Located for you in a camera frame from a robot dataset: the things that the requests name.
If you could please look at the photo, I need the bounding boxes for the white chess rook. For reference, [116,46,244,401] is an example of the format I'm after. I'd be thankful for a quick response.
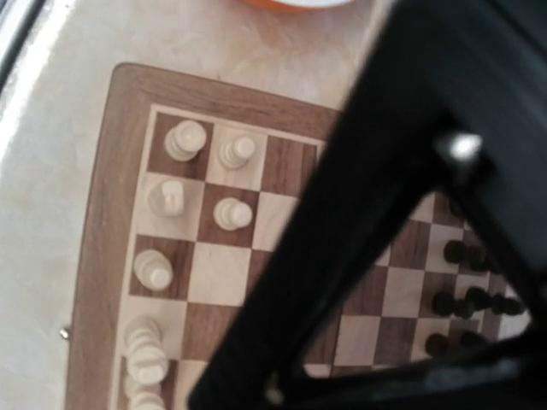
[164,120,207,162]

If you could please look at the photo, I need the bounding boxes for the front aluminium rail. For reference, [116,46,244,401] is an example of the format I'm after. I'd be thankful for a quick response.
[1,0,44,72]

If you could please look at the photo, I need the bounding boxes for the white chess knight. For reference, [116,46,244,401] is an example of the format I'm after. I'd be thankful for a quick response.
[147,179,185,217]

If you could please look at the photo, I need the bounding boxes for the white chess pawn lower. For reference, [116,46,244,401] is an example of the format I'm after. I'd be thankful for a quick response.
[123,374,166,410]

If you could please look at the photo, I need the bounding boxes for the white ceramic bowl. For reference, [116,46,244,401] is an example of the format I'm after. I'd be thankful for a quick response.
[243,0,353,13]

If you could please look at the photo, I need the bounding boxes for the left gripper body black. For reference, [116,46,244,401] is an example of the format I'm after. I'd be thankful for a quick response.
[188,1,546,409]

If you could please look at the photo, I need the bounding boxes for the white chess pawn lying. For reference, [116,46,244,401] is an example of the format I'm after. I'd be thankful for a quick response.
[213,197,253,231]

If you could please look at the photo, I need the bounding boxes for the wooden chess board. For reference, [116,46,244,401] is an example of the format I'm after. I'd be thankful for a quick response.
[65,64,528,409]

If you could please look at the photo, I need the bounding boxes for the black chess pieces row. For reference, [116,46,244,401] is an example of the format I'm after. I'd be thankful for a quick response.
[425,239,525,357]

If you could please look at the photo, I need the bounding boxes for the white chess piece top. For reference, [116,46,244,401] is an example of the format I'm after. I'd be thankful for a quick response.
[219,135,256,169]

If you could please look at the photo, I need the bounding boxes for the white chess bishop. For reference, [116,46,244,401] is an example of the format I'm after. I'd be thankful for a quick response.
[133,249,174,291]

